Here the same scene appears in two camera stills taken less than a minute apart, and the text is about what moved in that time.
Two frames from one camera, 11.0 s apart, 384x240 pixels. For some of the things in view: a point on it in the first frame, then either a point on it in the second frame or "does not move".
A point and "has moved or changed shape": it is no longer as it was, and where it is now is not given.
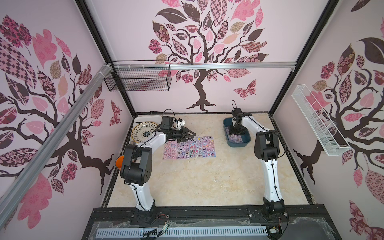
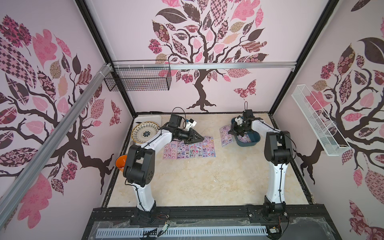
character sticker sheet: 196,148 does not move
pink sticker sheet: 170,150 does not move
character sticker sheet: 235,138 -> 226,138
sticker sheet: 208,148 does not move
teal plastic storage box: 246,137 has moved or changed shape
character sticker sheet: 183,151 does not move
